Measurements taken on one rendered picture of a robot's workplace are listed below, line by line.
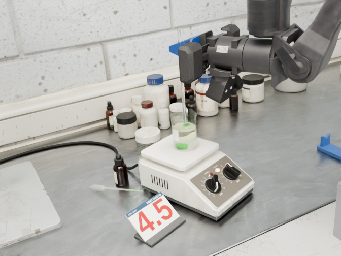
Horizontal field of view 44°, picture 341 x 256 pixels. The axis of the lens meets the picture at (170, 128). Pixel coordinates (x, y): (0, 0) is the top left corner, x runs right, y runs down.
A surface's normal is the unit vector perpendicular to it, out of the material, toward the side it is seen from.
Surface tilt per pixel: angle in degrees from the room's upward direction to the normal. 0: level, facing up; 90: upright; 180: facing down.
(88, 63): 90
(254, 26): 93
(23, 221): 0
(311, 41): 67
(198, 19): 90
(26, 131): 90
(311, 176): 0
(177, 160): 0
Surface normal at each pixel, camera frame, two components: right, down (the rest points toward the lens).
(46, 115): 0.47, 0.33
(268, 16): -0.04, 0.45
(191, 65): 0.21, 0.39
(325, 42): -0.35, 0.01
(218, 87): -0.54, 0.37
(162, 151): -0.08, -0.91
